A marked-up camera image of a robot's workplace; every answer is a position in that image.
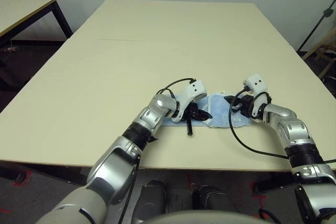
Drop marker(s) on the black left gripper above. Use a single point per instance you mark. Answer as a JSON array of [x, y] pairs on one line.
[[191, 112]]

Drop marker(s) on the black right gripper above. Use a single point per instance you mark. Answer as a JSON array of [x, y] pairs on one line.
[[245, 106]]

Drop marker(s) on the light blue terry towel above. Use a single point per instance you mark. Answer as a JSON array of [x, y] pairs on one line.
[[218, 111]]

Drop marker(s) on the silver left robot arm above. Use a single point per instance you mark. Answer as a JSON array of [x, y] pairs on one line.
[[147, 116]]

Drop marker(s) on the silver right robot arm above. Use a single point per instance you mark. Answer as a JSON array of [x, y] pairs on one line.
[[288, 124]]

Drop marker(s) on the dark grey robot right leg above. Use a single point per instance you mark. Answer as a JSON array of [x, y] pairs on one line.
[[214, 203]]

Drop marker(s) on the dark grey robot leg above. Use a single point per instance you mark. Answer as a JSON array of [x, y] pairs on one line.
[[151, 200], [214, 203]]

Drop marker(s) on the dark grey robot left leg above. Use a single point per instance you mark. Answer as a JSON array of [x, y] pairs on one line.
[[151, 200]]

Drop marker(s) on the grey robot torso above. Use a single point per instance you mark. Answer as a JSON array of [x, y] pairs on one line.
[[207, 218]]

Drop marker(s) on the wooden stool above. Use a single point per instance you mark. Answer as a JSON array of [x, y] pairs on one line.
[[321, 44]]

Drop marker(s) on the black tripod stand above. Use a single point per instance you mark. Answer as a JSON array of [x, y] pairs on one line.
[[328, 12]]

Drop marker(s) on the small white floor clutter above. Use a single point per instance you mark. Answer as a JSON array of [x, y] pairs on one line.
[[10, 48]]

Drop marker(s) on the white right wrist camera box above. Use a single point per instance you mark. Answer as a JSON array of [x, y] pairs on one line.
[[256, 82]]

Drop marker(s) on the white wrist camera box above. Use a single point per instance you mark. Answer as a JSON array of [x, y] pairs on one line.
[[195, 89], [256, 82]]

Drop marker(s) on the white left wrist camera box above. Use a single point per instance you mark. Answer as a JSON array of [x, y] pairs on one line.
[[195, 89]]

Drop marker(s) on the beige side table black frame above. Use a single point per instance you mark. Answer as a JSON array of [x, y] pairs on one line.
[[21, 9]]

